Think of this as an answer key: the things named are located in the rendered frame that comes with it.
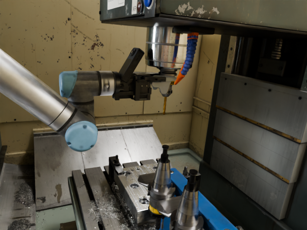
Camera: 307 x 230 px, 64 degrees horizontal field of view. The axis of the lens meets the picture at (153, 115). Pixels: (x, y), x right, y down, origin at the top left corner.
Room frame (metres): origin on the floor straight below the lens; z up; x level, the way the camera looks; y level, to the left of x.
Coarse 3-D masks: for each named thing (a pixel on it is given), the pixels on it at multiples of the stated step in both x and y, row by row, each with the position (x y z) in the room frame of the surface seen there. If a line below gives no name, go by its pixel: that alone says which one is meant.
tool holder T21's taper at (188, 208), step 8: (184, 192) 0.39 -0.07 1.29; (192, 192) 0.38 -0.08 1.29; (184, 200) 0.38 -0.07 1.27; (192, 200) 0.38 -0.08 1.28; (184, 208) 0.38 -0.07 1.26; (192, 208) 0.38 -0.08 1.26; (176, 216) 0.39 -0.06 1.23; (184, 216) 0.38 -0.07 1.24; (192, 216) 0.37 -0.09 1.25; (184, 224) 0.37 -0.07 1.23; (192, 224) 0.37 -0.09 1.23
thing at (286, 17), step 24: (168, 0) 0.46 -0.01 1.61; (192, 0) 0.48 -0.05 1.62; (216, 0) 0.51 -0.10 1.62; (240, 0) 0.53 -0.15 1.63; (264, 0) 0.56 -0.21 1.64; (288, 0) 0.59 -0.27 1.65; (120, 24) 0.84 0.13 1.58; (144, 24) 0.73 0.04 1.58; (168, 24) 0.64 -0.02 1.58; (192, 24) 0.57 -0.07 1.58; (216, 24) 0.52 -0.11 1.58; (240, 24) 0.54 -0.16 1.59; (264, 24) 0.57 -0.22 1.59; (288, 24) 0.59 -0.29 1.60
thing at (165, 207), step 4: (176, 196) 0.48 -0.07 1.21; (180, 196) 0.48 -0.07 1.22; (160, 200) 0.45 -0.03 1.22; (164, 200) 0.46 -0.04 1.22; (168, 200) 0.46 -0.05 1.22; (172, 200) 0.46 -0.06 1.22; (176, 200) 0.46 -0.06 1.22; (160, 204) 0.44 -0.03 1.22; (164, 204) 0.44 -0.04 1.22; (168, 204) 0.44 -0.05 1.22; (172, 204) 0.44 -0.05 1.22; (176, 204) 0.45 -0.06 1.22; (156, 208) 0.43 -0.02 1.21; (160, 208) 0.43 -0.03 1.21; (164, 208) 0.43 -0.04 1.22; (168, 208) 0.43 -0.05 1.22; (172, 208) 0.43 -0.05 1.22; (176, 208) 0.43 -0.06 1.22; (160, 212) 0.42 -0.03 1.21; (164, 212) 0.42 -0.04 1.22; (168, 212) 0.42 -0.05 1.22; (168, 216) 0.41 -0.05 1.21
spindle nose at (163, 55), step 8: (152, 32) 0.78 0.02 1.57; (160, 32) 0.76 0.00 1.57; (168, 32) 0.76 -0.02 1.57; (176, 32) 0.76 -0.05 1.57; (152, 40) 0.78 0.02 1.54; (160, 40) 0.76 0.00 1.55; (168, 40) 0.76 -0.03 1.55; (176, 40) 0.76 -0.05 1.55; (184, 40) 0.76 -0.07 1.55; (152, 48) 0.78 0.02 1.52; (160, 48) 0.76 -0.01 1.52; (168, 48) 0.76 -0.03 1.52; (176, 48) 0.76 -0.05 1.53; (184, 48) 0.77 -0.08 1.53; (152, 56) 0.78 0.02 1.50; (160, 56) 0.76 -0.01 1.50; (168, 56) 0.76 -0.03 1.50; (176, 56) 0.76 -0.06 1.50; (184, 56) 0.77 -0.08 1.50; (152, 64) 0.78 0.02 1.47; (160, 64) 0.76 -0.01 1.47; (168, 64) 0.76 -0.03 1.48; (176, 64) 0.76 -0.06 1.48
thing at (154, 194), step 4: (148, 184) 0.50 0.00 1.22; (172, 184) 0.51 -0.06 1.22; (148, 188) 0.49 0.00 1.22; (152, 188) 0.48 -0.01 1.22; (172, 188) 0.49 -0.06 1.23; (148, 192) 0.49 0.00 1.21; (152, 192) 0.47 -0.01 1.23; (156, 192) 0.47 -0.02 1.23; (168, 192) 0.47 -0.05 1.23; (172, 192) 0.47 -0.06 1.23; (152, 196) 0.47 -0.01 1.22; (156, 196) 0.46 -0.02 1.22; (160, 196) 0.46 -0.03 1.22; (164, 196) 0.46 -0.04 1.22; (168, 196) 0.46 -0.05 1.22; (172, 196) 0.47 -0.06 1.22; (152, 200) 0.47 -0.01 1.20; (156, 200) 0.47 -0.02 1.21
